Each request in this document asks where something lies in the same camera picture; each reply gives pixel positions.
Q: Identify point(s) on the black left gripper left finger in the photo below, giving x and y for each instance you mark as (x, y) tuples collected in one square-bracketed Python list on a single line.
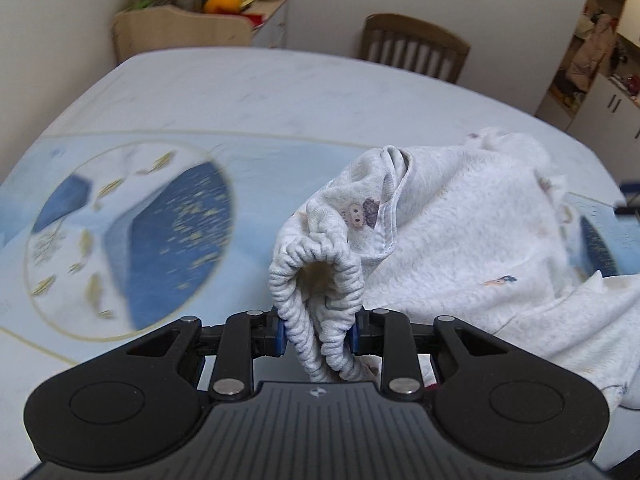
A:
[(246, 336)]

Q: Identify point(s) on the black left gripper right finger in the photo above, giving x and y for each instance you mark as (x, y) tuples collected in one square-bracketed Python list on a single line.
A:
[(388, 335)]

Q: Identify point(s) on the light grey printed sweatpants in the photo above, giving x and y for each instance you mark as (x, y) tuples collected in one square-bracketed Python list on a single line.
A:
[(480, 231)]

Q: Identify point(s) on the blue white patterned table mat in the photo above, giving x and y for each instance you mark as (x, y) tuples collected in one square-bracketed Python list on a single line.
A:
[(105, 237)]

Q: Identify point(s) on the brown wooden chair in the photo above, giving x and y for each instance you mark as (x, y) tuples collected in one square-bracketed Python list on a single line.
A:
[(406, 43)]

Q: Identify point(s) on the white sideboard cabinet with stickers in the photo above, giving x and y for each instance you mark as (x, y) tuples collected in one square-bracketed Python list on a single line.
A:
[(594, 95)]

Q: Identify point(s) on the wooden side shelf unit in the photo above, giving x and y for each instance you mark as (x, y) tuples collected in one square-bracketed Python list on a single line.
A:
[(263, 25)]

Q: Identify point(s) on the orange round fruit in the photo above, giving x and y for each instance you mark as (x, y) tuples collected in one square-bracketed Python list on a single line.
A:
[(228, 7)]

